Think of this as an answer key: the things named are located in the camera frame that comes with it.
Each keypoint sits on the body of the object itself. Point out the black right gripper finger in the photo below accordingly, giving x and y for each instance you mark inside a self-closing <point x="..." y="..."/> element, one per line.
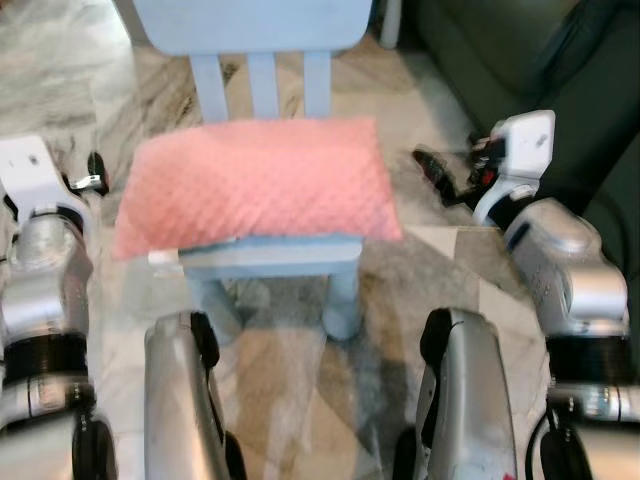
<point x="437" y="164"/>
<point x="450" y="192"/>

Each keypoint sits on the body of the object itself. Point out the pink dotted pillow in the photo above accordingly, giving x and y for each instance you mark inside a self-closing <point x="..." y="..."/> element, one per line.
<point x="260" y="185"/>

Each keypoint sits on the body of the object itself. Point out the green leather sofa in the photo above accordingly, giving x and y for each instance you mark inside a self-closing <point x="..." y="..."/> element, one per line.
<point x="590" y="90"/>

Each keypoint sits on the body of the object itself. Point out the white furniture leg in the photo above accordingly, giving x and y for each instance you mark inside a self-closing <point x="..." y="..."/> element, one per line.
<point x="390" y="20"/>

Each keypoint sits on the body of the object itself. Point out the silver right robot leg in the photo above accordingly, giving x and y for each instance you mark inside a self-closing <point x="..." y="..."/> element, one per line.
<point x="470" y="400"/>

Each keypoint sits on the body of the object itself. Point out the silver robot leg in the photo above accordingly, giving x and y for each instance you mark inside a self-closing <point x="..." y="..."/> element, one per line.
<point x="180" y="400"/>
<point x="470" y="400"/>

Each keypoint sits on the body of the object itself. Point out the light blue wooden chair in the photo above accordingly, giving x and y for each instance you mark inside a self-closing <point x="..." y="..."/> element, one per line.
<point x="260" y="20"/>

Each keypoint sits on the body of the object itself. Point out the silver left robot leg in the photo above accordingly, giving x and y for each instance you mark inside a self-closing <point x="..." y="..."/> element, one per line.
<point x="180" y="400"/>

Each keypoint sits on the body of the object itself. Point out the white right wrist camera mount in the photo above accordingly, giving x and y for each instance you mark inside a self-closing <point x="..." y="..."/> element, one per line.
<point x="525" y="140"/>

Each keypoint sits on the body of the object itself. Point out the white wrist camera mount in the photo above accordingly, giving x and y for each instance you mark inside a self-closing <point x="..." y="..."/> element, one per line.
<point x="25" y="170"/>
<point x="525" y="140"/>

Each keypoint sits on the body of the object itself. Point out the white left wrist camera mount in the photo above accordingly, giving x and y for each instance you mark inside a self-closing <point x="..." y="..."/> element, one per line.
<point x="25" y="170"/>

